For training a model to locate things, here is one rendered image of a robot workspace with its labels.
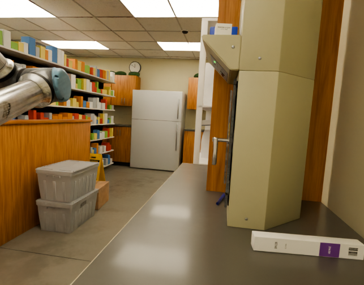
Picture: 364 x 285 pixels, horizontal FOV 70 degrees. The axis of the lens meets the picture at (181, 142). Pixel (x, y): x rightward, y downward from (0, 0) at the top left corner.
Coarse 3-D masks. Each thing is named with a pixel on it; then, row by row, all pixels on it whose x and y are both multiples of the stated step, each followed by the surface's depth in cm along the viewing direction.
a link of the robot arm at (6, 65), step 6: (0, 54) 82; (0, 60) 82; (6, 60) 85; (0, 66) 82; (6, 66) 84; (12, 66) 86; (18, 66) 90; (0, 72) 83; (6, 72) 84; (12, 72) 86; (0, 78) 84; (6, 78) 85; (12, 78) 86; (0, 84) 86; (6, 84) 86
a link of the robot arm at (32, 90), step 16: (16, 80) 86; (32, 80) 81; (48, 80) 83; (64, 80) 89; (0, 96) 68; (16, 96) 72; (32, 96) 78; (48, 96) 84; (64, 96) 89; (0, 112) 66; (16, 112) 72
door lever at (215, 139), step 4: (212, 140) 83; (216, 140) 82; (220, 140) 82; (224, 140) 82; (228, 140) 81; (216, 144) 82; (228, 144) 82; (212, 148) 83; (216, 148) 82; (212, 152) 83; (216, 152) 83; (212, 156) 83; (216, 156) 83; (212, 160) 83; (216, 160) 83; (212, 164) 83
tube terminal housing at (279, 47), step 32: (256, 0) 72; (288, 0) 72; (320, 0) 81; (256, 32) 73; (288, 32) 74; (256, 64) 74; (288, 64) 75; (256, 96) 75; (288, 96) 77; (256, 128) 76; (288, 128) 79; (256, 160) 76; (288, 160) 81; (256, 192) 77; (288, 192) 83; (256, 224) 78
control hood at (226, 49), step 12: (204, 36) 76; (216, 36) 75; (228, 36) 74; (240, 36) 74; (216, 48) 75; (228, 48) 75; (240, 48) 75; (216, 60) 84; (228, 60) 75; (228, 72) 82
